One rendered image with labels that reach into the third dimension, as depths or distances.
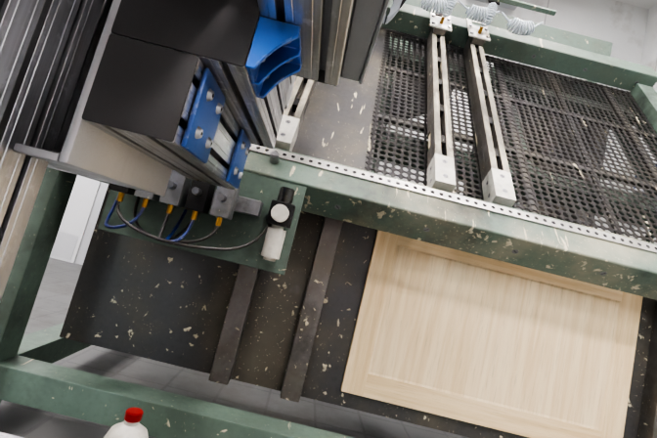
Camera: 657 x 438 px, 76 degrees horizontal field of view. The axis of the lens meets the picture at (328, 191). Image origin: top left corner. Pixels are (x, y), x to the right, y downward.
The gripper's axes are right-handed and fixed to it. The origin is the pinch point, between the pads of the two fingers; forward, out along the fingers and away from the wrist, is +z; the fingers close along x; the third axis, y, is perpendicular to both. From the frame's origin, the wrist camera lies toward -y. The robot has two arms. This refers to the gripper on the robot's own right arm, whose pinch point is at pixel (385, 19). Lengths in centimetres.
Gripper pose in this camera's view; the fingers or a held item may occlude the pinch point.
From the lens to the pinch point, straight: 126.9
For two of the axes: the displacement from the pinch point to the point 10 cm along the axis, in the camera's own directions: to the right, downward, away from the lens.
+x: -9.7, -2.5, -0.1
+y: 0.7, -3.3, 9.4
